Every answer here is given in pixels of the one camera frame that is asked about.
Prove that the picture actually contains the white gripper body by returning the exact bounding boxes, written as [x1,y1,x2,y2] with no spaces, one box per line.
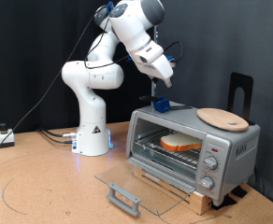
[139,54,174,82]

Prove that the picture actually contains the small blue object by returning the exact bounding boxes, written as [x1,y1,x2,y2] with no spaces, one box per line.
[139,94,194,114]

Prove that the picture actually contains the white bread slice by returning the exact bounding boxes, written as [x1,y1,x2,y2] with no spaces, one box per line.
[160,133,204,152]

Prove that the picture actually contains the glass oven door with handle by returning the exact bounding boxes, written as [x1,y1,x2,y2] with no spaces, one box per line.
[93,156,196,217]

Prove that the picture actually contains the metal oven rack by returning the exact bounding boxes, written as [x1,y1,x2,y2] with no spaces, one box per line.
[133,128,204,171]

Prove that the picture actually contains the silver oven knob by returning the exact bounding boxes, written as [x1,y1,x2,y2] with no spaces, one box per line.
[199,175,215,190]
[203,156,219,171]

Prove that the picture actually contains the silver toaster oven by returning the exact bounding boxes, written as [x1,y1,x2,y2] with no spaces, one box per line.
[125,100,262,207]

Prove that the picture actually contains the wooden block under oven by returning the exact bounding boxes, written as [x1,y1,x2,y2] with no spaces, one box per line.
[132,164,214,217]

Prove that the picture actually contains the grey metal pole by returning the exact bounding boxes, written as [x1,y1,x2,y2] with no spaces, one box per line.
[151,24,160,106]

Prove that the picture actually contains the round wooden cutting board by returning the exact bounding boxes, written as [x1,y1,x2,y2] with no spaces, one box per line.
[196,107,250,133]

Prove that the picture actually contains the black metal bookend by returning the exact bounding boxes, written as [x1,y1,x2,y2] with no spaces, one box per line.
[227,72,256,126]

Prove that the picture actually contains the black foam pad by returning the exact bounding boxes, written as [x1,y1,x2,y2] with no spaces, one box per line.
[211,194,237,211]
[231,186,248,199]

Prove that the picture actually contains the emergency stop button box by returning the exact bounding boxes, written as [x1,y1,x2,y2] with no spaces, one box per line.
[0,122,16,149]

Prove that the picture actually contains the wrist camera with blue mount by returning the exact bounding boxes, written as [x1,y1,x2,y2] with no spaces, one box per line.
[165,55,177,68]

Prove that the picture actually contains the thin black camera cable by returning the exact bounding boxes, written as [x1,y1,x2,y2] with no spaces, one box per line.
[84,12,185,70]

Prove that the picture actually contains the black base cable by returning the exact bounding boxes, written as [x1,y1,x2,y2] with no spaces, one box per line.
[37,126,79,139]
[37,129,75,145]

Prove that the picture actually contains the long black power cable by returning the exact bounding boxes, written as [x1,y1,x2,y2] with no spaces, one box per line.
[0,13,96,163]

